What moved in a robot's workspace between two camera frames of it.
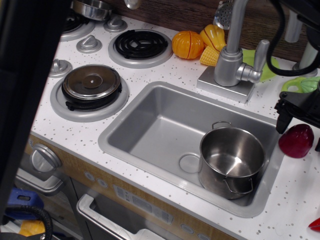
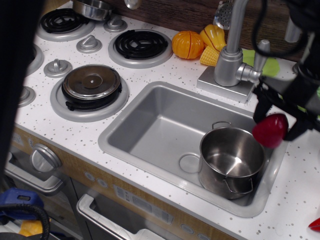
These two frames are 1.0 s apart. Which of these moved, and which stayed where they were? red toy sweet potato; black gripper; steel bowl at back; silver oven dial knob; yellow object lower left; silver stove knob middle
Moved: red toy sweet potato; black gripper
Stayed: steel bowl at back; silver oven dial knob; silver stove knob middle; yellow object lower left
